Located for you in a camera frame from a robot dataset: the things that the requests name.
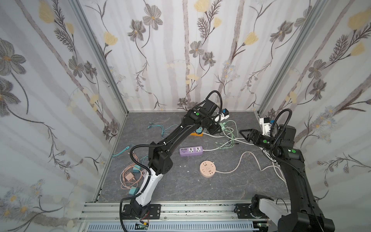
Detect orange power strip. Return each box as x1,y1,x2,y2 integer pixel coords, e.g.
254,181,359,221
190,132,203,136

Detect green charger plug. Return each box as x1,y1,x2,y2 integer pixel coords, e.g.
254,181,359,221
219,123,226,131

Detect purple power strip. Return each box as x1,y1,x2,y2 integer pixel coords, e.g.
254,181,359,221
179,146,203,157

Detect pink round power strip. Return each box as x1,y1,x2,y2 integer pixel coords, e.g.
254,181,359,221
200,160,216,178

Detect pink charger plug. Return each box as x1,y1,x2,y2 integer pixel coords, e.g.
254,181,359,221
124,172,135,182

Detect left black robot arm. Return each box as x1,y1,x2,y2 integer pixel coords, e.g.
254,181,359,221
119,90,223,218

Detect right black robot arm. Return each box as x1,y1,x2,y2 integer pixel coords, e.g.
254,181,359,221
239,109,335,232

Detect teal charger beside pink plug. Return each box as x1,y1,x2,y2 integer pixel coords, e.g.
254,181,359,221
132,165,142,173

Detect white power cords bundle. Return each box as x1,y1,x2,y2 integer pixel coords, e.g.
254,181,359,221
202,131,290,192

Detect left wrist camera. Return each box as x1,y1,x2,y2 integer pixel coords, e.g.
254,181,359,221
219,109,230,122

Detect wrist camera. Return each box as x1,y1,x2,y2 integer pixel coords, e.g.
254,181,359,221
259,118,272,135
219,109,230,122

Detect light green charging cable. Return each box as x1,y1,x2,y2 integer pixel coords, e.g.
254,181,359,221
214,120,247,150

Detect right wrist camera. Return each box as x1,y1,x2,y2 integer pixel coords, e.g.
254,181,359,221
259,118,272,135

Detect teal multi-head charging cable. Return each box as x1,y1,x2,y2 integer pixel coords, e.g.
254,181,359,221
111,123,180,159

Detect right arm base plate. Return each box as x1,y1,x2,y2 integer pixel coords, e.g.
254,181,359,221
234,204,261,219

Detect pink charging cable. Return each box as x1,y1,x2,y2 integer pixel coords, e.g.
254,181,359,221
119,162,146,189

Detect teal charger near rail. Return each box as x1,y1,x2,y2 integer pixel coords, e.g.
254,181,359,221
128,188,139,196

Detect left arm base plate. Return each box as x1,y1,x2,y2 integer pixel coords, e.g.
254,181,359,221
120,204,161,220

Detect white slotted cable duct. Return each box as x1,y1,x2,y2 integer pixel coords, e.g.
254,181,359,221
86,221,259,232

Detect aluminium mounting rail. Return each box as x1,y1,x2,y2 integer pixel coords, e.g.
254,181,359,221
77,200,273,225

